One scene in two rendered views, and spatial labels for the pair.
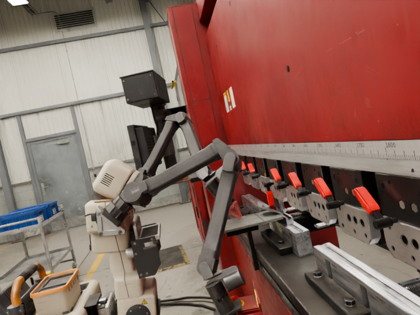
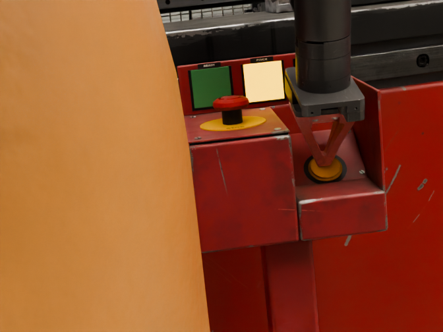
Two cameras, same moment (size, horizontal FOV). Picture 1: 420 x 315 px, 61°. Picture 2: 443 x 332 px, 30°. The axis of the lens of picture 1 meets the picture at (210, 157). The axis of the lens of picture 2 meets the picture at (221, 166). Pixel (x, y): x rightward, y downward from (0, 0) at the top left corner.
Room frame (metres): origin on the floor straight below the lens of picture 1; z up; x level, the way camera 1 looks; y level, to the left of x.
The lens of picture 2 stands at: (1.35, 0.90, 0.95)
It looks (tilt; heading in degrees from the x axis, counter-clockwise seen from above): 13 degrees down; 266
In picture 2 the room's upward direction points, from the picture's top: 6 degrees counter-clockwise
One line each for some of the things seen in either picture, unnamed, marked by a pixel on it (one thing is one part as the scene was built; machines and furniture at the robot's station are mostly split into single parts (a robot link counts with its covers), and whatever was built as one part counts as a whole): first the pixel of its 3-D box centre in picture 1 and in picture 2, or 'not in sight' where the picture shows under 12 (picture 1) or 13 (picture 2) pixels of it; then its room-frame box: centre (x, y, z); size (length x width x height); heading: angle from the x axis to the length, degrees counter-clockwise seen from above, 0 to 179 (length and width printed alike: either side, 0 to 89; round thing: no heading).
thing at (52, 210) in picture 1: (34, 213); not in sight; (4.51, 2.33, 0.92); 0.50 x 0.36 x 0.18; 97
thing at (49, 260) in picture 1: (35, 252); not in sight; (4.26, 2.30, 0.47); 0.90 x 0.66 x 0.95; 7
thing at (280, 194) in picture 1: (284, 177); not in sight; (1.41, -0.27, 1.18); 0.15 x 0.09 x 0.17; 6
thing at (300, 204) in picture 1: (302, 182); not in sight; (1.21, -0.29, 1.18); 0.15 x 0.09 x 0.17; 6
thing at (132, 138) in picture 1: (147, 147); not in sight; (2.75, 0.46, 1.42); 0.45 x 0.12 x 0.36; 176
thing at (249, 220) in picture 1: (249, 220); not in sight; (1.57, -0.11, 1.00); 0.26 x 0.18 x 0.01; 96
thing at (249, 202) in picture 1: (255, 207); not in sight; (2.13, -0.20, 0.92); 0.50 x 0.06 x 0.10; 6
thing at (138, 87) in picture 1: (155, 132); not in sight; (2.79, 0.37, 1.53); 0.51 x 0.25 x 0.85; 176
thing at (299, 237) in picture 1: (287, 231); not in sight; (1.53, -0.26, 0.92); 0.39 x 0.06 x 0.10; 6
